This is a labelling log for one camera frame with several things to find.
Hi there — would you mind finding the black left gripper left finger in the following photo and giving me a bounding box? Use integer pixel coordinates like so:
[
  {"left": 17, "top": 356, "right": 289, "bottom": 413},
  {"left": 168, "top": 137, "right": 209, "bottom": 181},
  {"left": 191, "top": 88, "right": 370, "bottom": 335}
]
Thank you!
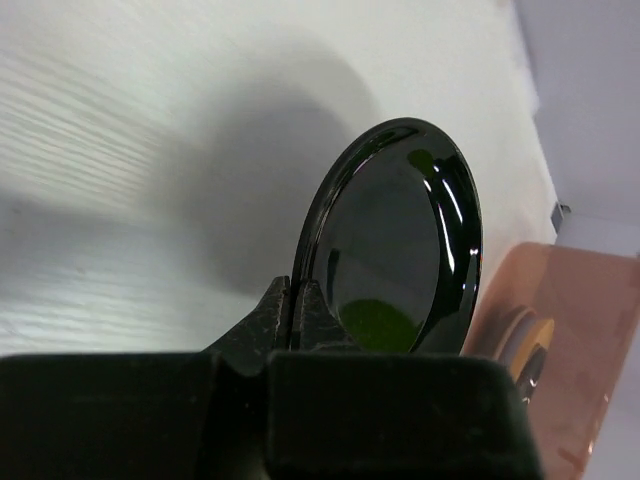
[{"left": 1, "top": 277, "right": 291, "bottom": 479}]

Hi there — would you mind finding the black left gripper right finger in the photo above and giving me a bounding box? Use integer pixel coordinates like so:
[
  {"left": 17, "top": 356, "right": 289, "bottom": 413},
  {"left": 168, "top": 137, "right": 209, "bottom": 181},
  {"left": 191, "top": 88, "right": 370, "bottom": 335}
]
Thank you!
[{"left": 267, "top": 279, "right": 547, "bottom": 480}]

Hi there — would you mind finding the black plate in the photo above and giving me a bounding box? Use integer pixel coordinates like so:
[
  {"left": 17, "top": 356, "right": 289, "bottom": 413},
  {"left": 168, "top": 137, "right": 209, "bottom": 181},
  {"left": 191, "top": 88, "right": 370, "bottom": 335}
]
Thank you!
[
  {"left": 516, "top": 347, "right": 547, "bottom": 404},
  {"left": 291, "top": 117, "right": 483, "bottom": 355}
]

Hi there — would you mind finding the pale orange plate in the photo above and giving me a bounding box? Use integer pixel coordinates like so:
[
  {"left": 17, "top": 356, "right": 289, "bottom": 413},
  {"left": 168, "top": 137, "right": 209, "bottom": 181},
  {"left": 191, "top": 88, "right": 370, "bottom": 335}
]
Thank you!
[{"left": 493, "top": 305, "right": 555, "bottom": 381}]

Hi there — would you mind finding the translucent pink plastic bin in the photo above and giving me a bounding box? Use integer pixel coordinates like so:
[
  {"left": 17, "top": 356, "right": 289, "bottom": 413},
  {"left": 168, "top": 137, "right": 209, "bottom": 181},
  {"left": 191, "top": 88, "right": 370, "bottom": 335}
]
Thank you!
[{"left": 463, "top": 242, "right": 639, "bottom": 479}]

